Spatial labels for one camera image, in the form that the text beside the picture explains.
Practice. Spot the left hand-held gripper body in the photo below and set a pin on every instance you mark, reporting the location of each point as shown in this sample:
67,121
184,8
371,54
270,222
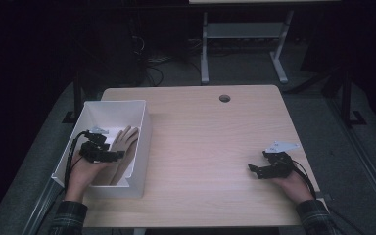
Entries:
93,152

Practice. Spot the white storage box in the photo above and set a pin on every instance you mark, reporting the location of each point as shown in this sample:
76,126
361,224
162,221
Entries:
109,112

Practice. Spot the black metal stand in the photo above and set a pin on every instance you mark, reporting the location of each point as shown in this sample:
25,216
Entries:
77,98
346,98

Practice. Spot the aluminium rail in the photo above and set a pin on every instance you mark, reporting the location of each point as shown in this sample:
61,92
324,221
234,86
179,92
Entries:
365,156
40,209

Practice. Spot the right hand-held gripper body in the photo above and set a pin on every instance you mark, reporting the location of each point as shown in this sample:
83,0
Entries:
279,161

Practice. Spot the beige fabric glove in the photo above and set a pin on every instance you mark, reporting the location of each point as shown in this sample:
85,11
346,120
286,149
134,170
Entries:
125,140

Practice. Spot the white metal desk frame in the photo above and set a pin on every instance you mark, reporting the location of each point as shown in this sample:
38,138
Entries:
244,31

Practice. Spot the person's left hand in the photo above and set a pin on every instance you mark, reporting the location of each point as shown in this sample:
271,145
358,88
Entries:
83,174

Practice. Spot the person's right hand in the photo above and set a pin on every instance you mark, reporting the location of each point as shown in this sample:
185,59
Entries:
295,187

